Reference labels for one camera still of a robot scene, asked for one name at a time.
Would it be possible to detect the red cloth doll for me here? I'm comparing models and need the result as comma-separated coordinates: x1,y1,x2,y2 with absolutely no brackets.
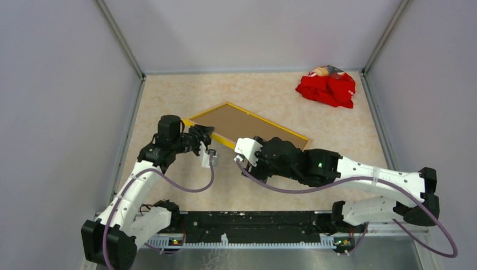
295,65,356,109

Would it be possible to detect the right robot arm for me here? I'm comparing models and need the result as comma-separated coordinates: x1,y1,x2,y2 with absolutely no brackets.
235,137,440,232

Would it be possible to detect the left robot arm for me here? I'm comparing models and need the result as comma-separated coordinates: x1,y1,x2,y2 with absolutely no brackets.
81,115,216,269

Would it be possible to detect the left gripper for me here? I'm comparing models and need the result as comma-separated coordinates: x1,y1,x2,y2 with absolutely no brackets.
172,123,214,157

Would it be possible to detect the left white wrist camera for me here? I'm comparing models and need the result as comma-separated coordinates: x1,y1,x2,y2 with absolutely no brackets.
199,142,218,168

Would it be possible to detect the brown backing board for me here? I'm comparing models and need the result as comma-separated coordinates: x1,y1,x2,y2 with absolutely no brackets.
189,104,307,151

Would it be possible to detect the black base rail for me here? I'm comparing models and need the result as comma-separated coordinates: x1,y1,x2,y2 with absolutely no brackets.
159,211,365,244

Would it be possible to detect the yellow wooden picture frame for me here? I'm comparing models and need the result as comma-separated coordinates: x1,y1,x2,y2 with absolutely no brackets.
181,101,312,152

